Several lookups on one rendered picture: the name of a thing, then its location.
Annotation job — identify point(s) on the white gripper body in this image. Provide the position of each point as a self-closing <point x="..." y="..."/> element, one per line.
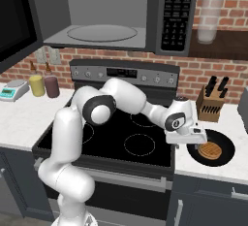
<point x="185" y="137"/>

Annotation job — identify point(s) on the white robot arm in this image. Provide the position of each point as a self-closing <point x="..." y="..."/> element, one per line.
<point x="68" y="145"/>

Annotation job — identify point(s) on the brown round waffle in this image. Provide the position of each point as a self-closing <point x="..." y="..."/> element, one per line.
<point x="210" y="150"/>

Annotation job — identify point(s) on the dark grey cupboard door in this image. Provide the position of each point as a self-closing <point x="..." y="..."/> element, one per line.
<point x="19" y="184"/>
<point x="213" y="213"/>

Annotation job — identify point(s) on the black oven door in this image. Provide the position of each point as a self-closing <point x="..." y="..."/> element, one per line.
<point x="129" y="200"/>

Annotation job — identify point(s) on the grey microwave oven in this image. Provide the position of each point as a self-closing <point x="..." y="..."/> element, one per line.
<point x="174" y="13"/>

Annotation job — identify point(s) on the glass microwave turntable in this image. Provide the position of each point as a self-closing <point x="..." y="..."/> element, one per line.
<point x="102" y="33"/>

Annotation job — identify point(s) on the black microwave door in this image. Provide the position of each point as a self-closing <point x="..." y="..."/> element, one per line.
<point x="14" y="19"/>

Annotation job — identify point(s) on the wooden knife block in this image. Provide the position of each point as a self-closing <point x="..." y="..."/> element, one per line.
<point x="210" y="108"/>

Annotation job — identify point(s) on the black stove with oven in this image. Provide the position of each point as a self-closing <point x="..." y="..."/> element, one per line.
<point x="139" y="152"/>

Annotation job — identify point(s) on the dark grey drawer front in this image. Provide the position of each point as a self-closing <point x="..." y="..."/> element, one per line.
<point x="210" y="186"/>

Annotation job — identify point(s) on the silver stove knob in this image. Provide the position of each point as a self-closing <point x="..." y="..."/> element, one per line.
<point x="144" y="78"/>
<point x="99" y="74"/>
<point x="87" y="74"/>
<point x="157" y="79"/>
<point x="171" y="81"/>
<point x="76" y="73"/>

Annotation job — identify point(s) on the grey appliance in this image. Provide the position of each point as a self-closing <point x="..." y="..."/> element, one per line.
<point x="243" y="107"/>

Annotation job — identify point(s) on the dark wooden shelf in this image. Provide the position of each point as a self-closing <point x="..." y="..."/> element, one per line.
<point x="226" y="47"/>

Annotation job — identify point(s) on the maroon bottle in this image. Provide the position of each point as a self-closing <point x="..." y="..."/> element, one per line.
<point x="51" y="87"/>

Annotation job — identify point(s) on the yellow bottle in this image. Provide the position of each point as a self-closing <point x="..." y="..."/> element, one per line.
<point x="37" y="86"/>

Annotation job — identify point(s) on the grey kitchen scale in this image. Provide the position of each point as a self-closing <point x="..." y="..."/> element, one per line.
<point x="13" y="90"/>

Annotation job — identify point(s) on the grey wall outlet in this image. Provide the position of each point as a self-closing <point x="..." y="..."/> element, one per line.
<point x="55" y="56"/>
<point x="40" y="55"/>

